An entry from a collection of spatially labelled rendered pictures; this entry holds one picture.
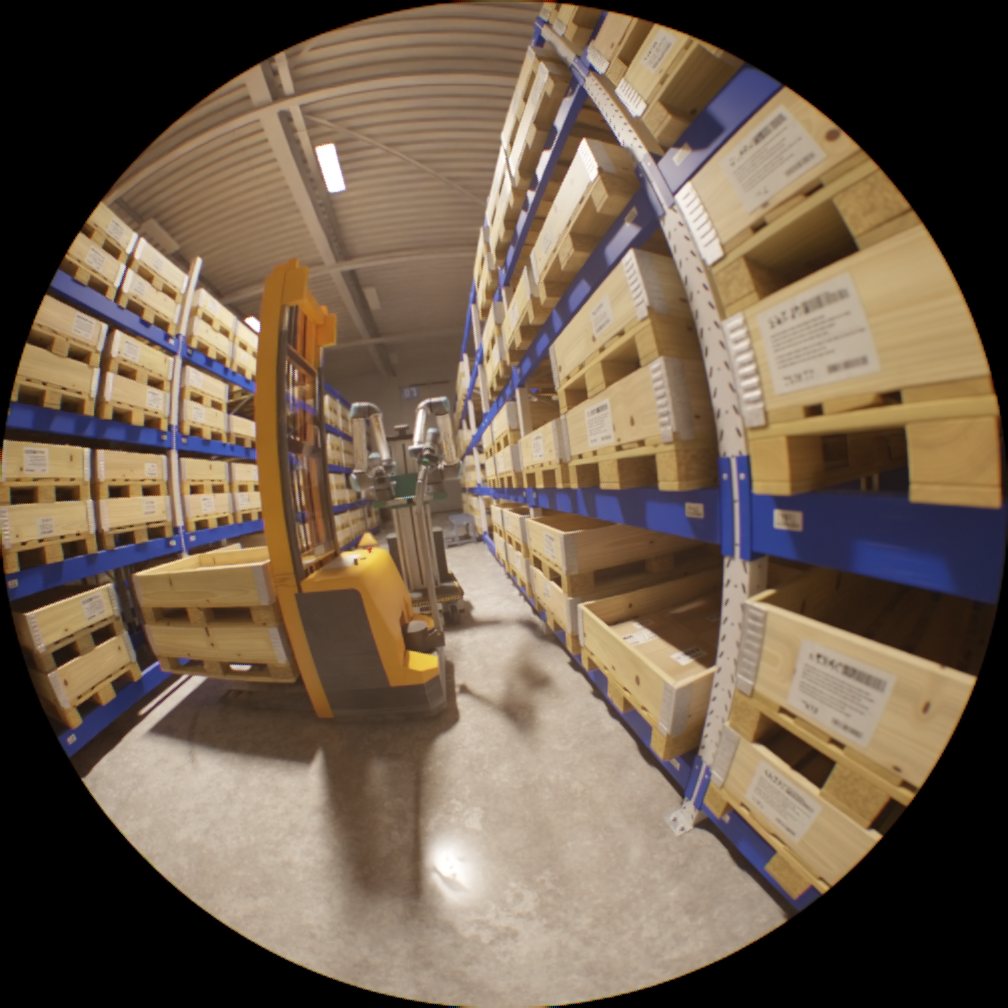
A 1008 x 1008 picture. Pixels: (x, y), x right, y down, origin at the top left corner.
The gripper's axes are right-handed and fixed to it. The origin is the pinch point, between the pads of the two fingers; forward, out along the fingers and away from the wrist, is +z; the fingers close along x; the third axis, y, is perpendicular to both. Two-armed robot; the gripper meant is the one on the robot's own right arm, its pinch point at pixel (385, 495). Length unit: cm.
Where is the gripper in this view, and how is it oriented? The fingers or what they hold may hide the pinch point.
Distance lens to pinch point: 248.1
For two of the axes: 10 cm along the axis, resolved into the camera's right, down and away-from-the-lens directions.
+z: 3.7, 8.9, -2.6
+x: -8.8, 2.5, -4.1
